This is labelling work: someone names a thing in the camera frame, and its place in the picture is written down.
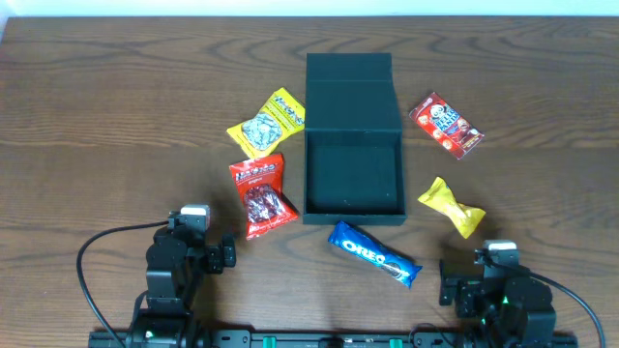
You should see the red Hacks candy bag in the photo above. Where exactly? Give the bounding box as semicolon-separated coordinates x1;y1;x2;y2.
229;154;299;241

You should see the yellow Hacks candy bag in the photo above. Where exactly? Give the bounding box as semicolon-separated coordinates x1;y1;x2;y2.
226;87;306;160

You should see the red Hello Panda packet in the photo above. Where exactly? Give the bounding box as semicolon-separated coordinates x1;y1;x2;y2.
409;92;485;160

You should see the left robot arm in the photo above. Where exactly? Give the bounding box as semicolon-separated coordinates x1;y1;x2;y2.
125;205;236;348

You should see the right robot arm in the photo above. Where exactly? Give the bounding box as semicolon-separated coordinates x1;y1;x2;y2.
439;247;556;347

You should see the blue Oreo cookie pack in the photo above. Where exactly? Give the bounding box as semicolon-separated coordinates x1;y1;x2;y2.
328;221;423;288

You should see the yellow wrapped snack packet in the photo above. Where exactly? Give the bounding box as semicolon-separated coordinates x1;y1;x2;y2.
418;177;486;239

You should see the dark green open box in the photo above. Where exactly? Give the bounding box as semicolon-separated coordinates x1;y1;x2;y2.
303;53;407;226

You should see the right black cable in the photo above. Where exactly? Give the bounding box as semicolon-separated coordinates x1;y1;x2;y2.
519;270;607;348

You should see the black cable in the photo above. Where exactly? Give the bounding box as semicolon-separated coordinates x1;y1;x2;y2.
519;270;607;348
75;219;171;348

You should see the left black cable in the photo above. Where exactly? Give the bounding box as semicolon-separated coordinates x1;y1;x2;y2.
75;219;171;348

